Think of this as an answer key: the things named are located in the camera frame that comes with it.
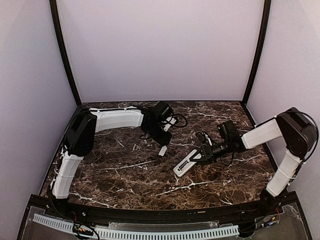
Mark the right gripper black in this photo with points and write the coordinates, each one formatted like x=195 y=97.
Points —
x=204 y=152

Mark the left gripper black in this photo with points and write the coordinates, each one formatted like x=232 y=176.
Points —
x=162 y=139

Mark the white remote control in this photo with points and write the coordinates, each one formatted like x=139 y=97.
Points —
x=188 y=159

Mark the white battery cover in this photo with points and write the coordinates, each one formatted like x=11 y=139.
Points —
x=162 y=151

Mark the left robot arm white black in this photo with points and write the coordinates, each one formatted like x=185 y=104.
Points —
x=78 y=139

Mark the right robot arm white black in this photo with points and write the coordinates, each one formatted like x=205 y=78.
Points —
x=296 y=131

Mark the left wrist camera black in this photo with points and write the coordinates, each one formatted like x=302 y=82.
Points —
x=163 y=110

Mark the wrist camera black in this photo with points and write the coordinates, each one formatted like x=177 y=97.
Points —
x=163 y=110
x=228 y=131

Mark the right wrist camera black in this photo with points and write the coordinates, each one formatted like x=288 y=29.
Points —
x=228 y=131

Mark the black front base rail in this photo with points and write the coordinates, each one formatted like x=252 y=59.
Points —
x=239 y=213

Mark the left black frame post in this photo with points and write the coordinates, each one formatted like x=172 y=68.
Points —
x=63 y=51

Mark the black frame post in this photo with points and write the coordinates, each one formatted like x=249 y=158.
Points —
x=63 y=51
x=258 y=51

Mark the white slotted cable duct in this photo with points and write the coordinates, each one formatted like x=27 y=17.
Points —
x=128 y=231

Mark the right black frame post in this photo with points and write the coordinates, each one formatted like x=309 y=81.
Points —
x=258 y=51

